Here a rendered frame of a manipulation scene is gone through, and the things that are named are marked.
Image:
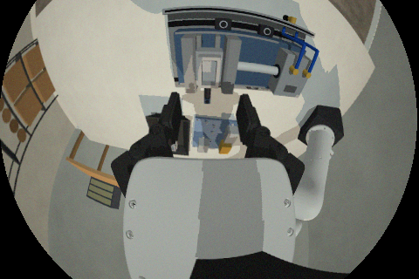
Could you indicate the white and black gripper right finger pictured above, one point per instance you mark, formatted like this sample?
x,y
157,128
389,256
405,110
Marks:
x,y
263,144

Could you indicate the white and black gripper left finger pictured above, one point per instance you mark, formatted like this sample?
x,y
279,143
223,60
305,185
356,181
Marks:
x,y
157,143

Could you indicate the brass-yellow rectangular block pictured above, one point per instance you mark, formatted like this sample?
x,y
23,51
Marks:
x,y
224,148

